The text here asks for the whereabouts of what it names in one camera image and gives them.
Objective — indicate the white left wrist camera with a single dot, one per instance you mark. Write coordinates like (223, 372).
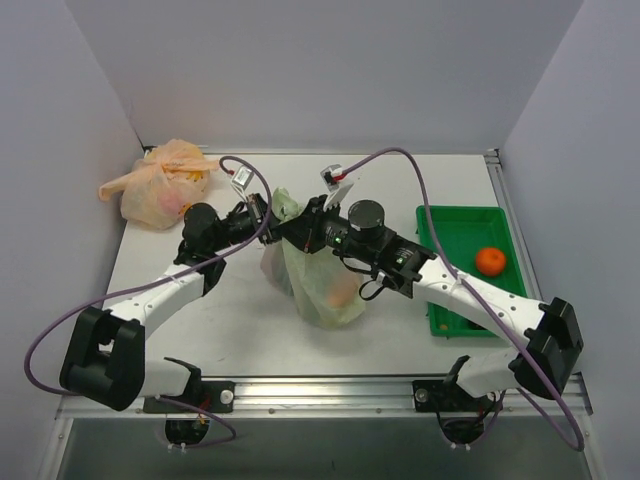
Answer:
(241, 179)

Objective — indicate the orange tangerine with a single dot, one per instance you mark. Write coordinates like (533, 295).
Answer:
(490, 261)

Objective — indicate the orange filled plastic bag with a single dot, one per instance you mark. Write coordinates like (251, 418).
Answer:
(162, 185)

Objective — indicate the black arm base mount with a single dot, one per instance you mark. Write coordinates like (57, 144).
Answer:
(441, 394)

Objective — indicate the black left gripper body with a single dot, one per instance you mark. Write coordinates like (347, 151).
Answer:
(260, 218)

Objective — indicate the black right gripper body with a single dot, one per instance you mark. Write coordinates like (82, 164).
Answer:
(316, 226)

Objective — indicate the aluminium right side rail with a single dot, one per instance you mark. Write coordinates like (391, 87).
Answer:
(501, 192)

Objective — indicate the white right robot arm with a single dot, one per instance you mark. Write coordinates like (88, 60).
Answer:
(545, 342)

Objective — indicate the green plastic tray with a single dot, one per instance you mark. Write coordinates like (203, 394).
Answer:
(462, 232)

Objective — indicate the aluminium front rail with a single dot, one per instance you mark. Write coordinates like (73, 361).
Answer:
(317, 397)

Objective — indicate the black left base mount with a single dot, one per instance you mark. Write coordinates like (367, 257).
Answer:
(215, 396)

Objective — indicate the dark purple passion fruit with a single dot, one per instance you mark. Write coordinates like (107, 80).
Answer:
(475, 327)

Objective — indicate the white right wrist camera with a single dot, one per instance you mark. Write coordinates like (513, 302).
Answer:
(338, 185)

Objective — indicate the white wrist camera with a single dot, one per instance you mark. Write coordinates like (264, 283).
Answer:
(338, 185)
(241, 179)

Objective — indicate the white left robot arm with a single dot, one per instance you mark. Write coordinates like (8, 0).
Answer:
(106, 357)

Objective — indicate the pale green plastic bag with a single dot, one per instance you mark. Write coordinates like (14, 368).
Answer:
(307, 279)

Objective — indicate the aluminium rail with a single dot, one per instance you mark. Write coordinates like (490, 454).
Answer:
(317, 397)
(501, 192)

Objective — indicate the yellow orange lemon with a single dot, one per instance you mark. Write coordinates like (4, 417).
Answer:
(341, 295)

